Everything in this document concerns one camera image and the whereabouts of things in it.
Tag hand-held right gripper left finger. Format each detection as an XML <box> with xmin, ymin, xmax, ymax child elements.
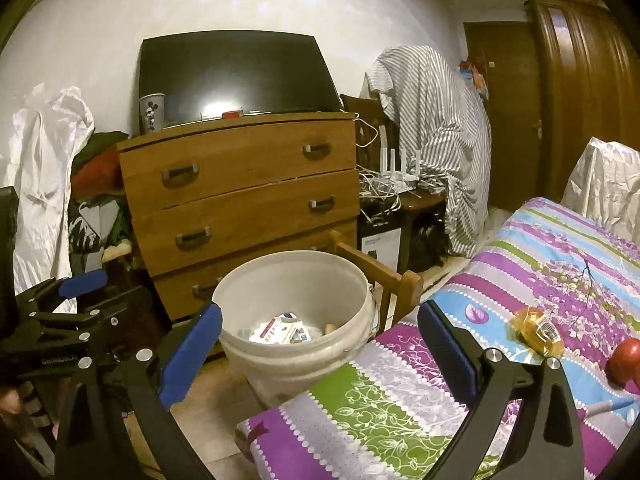
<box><xmin>54</xmin><ymin>302</ymin><xmax>224</xmax><ymax>480</ymax></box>

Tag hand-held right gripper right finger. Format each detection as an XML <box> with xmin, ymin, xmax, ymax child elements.
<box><xmin>416</xmin><ymin>300</ymin><xmax>586</xmax><ymax>480</ymax></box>

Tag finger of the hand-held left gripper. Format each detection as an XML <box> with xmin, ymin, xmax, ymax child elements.
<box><xmin>30</xmin><ymin>309</ymin><xmax>119</xmax><ymax>344</ymax></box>
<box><xmin>15</xmin><ymin>269</ymin><xmax>109</xmax><ymax>312</ymax></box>

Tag white cardboard box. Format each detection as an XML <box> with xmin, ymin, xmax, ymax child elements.
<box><xmin>249</xmin><ymin>311</ymin><xmax>312</xmax><ymax>346</ymax></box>

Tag white plastic bucket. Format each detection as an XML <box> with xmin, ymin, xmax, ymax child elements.
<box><xmin>212</xmin><ymin>250</ymin><xmax>378</xmax><ymax>406</ymax></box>

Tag light wooden chair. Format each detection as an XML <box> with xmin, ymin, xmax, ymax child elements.
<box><xmin>327</xmin><ymin>230</ymin><xmax>424</xmax><ymax>334</ymax></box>

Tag yellow snack packet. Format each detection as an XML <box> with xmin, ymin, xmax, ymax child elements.
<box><xmin>509</xmin><ymin>307</ymin><xmax>565</xmax><ymax>358</ymax></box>

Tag pile of clothes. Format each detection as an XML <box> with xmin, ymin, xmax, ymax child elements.
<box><xmin>69</xmin><ymin>131</ymin><xmax>132</xmax><ymax>263</ymax></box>

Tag striped floral bedsheet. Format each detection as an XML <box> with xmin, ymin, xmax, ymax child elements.
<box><xmin>235</xmin><ymin>197</ymin><xmax>640</xmax><ymax>480</ymax></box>

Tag white hanging cloth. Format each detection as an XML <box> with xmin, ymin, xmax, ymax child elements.
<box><xmin>0</xmin><ymin>85</ymin><xmax>96</xmax><ymax>297</ymax></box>

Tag black and white box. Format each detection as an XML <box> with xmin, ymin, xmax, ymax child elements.
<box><xmin>360</xmin><ymin>224</ymin><xmax>402</xmax><ymax>272</ymax></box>

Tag dark wooden side table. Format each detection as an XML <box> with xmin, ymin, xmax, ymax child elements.
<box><xmin>360</xmin><ymin>189</ymin><xmax>447</xmax><ymax>272</ymax></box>

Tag wooden dresser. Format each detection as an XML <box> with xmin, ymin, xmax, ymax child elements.
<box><xmin>116</xmin><ymin>112</ymin><xmax>362</xmax><ymax>322</ymax></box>

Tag red apple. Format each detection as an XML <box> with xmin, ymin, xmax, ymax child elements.
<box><xmin>605</xmin><ymin>337</ymin><xmax>640</xmax><ymax>387</ymax></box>

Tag cartoon print cup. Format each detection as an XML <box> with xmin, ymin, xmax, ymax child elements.
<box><xmin>138</xmin><ymin>92</ymin><xmax>166</xmax><ymax>135</ymax></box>

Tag white router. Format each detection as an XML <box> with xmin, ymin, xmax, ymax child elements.
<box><xmin>377</xmin><ymin>146</ymin><xmax>427</xmax><ymax>192</ymax></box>

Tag grey striped cloth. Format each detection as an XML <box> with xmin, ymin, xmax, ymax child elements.
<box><xmin>364</xmin><ymin>45</ymin><xmax>494</xmax><ymax>257</ymax></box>

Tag brown wooden door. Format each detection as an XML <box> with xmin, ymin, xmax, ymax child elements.
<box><xmin>462</xmin><ymin>20</ymin><xmax>545</xmax><ymax>211</ymax></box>

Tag dark wooden chair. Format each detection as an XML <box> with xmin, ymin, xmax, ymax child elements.
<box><xmin>340</xmin><ymin>92</ymin><xmax>401</xmax><ymax>163</ymax></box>

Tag black television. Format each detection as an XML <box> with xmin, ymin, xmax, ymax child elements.
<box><xmin>137</xmin><ymin>30</ymin><xmax>344</xmax><ymax>129</ymax></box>

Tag colourful hanging bags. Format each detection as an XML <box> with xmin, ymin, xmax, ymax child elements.
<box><xmin>459</xmin><ymin>60</ymin><xmax>489</xmax><ymax>100</ymax></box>

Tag brown wooden wardrobe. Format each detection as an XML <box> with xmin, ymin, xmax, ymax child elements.
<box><xmin>525</xmin><ymin>0</ymin><xmax>640</xmax><ymax>211</ymax></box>

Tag white cable bundle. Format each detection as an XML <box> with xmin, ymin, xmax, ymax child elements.
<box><xmin>356</xmin><ymin>115</ymin><xmax>447</xmax><ymax>223</ymax></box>

